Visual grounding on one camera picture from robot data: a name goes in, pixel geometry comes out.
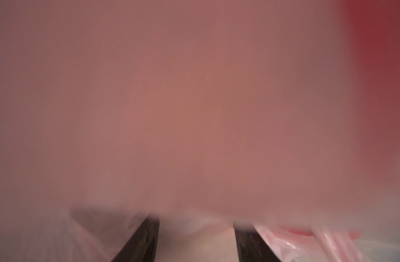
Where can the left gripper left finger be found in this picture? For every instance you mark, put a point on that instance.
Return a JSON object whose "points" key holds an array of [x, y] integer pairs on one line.
{"points": [[141, 247]]}

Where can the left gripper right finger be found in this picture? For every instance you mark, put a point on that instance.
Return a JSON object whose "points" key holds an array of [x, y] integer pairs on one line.
{"points": [[252, 248]]}

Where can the pink printed plastic bag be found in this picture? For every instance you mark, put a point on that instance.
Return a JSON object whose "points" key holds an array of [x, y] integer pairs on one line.
{"points": [[201, 117]]}

